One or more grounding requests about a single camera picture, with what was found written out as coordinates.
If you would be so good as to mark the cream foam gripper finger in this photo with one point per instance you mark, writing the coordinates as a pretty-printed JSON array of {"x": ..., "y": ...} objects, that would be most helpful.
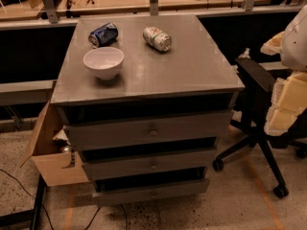
[
  {"x": 289, "y": 100},
  {"x": 273, "y": 45}
]

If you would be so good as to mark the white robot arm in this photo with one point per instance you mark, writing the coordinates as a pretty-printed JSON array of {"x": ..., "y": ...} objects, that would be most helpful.
[{"x": 294, "y": 44}]

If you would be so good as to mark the blue pepsi can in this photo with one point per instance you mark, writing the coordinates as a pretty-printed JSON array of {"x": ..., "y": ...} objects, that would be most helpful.
[{"x": 103, "y": 36}]

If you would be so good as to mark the silver can in box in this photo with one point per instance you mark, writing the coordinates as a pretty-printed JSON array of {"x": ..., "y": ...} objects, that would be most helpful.
[{"x": 66, "y": 149}]

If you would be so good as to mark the black office chair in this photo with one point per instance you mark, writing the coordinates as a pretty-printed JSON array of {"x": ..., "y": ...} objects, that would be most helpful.
[{"x": 254, "y": 103}]

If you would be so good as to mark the grey drawer cabinet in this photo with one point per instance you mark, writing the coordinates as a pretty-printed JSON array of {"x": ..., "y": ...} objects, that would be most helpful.
[{"x": 152, "y": 131}]

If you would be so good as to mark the white bowl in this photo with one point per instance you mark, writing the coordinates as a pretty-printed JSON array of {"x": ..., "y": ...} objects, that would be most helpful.
[{"x": 104, "y": 62}]

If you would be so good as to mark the cardboard box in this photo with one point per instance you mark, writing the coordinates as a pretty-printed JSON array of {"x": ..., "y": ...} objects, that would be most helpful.
[{"x": 53, "y": 164}]

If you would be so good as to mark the black metal stand leg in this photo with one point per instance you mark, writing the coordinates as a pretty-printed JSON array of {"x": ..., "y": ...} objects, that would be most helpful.
[{"x": 29, "y": 218}]

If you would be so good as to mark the wooden workbench with rail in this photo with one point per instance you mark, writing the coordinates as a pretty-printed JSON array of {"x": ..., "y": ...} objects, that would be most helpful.
[{"x": 48, "y": 13}]

